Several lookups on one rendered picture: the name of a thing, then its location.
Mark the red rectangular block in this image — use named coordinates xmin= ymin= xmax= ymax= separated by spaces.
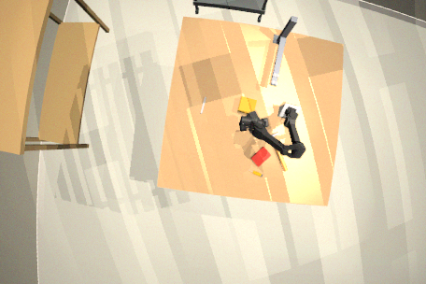
xmin=251 ymin=147 xmax=272 ymax=167

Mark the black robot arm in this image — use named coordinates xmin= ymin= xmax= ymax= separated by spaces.
xmin=240 ymin=107 xmax=306 ymax=159

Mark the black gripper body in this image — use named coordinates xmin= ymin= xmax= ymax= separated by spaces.
xmin=239 ymin=118 xmax=269 ymax=132

